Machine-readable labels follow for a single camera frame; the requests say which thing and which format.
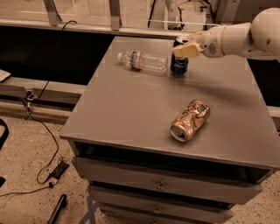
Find black cable on floor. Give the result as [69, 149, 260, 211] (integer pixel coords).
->
[0, 20, 78, 198]

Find grey drawer cabinet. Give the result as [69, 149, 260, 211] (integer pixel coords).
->
[61, 37, 280, 212]

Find grey drawer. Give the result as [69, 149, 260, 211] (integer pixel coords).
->
[99, 204, 187, 224]
[88, 185, 233, 224]
[72, 157, 263, 205]

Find bottom grey drawer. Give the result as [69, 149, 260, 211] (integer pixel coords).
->
[99, 204, 187, 224]

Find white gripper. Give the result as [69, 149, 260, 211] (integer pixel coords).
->
[172, 25, 226, 58]

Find metal window railing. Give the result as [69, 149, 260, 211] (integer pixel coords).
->
[0, 0, 255, 40]

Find crushed orange soda can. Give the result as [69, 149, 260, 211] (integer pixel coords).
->
[170, 100, 211, 142]

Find blue pepsi can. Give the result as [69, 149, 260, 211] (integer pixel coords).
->
[170, 37, 188, 74]

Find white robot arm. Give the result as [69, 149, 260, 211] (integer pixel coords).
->
[172, 8, 280, 62]

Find black bar on floor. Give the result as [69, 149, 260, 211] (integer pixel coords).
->
[47, 194, 67, 224]

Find top grey drawer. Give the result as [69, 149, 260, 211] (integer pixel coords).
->
[72, 157, 263, 205]

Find black strap at left edge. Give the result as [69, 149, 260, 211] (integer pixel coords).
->
[0, 117, 10, 187]

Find black power adapter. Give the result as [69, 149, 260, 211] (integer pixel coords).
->
[50, 161, 69, 179]

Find clear plastic water bottle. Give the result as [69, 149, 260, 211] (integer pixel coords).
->
[117, 50, 168, 74]

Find middle grey drawer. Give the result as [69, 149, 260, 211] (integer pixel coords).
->
[88, 185, 233, 224]

